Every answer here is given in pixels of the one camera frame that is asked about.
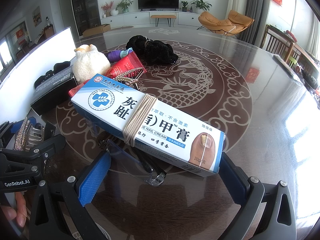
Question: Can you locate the small potted plant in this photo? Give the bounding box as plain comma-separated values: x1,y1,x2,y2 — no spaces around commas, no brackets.
181,1,188,12

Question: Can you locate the green potted plant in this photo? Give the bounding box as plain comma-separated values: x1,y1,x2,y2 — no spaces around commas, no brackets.
116,0,133,13
191,0,212,14

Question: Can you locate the green potted plant right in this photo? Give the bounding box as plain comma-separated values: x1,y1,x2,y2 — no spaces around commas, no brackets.
191,0,212,14

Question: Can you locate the black cardboard box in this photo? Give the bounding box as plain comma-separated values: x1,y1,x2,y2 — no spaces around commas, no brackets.
30,66,77,115

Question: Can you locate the red flower vase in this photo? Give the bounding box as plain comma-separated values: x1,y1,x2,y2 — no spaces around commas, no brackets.
101,1,114,18

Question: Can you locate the small wooden bench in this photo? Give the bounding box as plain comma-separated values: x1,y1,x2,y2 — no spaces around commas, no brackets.
150,15,177,27

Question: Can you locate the orange lounge chair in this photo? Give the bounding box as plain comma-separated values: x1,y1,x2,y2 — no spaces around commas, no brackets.
198,10,254,36

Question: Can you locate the red snack packet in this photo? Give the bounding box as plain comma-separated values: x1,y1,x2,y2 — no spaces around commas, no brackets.
68,52,146,97

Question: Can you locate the green potted plant left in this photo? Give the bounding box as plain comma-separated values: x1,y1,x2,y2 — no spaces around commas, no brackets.
116,0,133,13

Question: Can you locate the wooden chair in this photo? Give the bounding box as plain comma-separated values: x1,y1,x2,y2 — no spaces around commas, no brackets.
260,24,297,65

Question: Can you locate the dark display cabinet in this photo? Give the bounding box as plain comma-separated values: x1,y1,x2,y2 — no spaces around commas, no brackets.
71,0,101,36

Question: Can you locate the brown cardboard carton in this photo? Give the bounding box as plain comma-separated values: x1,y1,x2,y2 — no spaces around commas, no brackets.
82,24,111,37

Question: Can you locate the cream knitted pouch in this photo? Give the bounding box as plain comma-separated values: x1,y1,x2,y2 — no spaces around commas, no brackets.
72,44,111,84

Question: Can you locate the white tv cabinet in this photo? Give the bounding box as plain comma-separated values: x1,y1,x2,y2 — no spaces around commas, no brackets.
101,11,201,29

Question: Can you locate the grey curtain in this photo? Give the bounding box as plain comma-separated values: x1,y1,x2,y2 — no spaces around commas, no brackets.
244,0,270,47

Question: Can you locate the left hand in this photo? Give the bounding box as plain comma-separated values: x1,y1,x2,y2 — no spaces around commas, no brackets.
1,192,27,228

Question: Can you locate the black velvet pouch tan cord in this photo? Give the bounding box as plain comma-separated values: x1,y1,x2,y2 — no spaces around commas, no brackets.
125,35,179,66

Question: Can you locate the wall painting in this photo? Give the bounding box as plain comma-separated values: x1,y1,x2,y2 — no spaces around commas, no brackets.
32,6,42,27

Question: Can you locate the purple toy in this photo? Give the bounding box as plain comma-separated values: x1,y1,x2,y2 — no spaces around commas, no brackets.
103,48,133,63

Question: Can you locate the white cardboard storage box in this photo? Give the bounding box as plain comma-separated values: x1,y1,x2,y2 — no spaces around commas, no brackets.
0,27,75,123

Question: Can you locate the white blue nail cream box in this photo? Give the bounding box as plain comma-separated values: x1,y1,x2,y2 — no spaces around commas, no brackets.
71,74,225,177

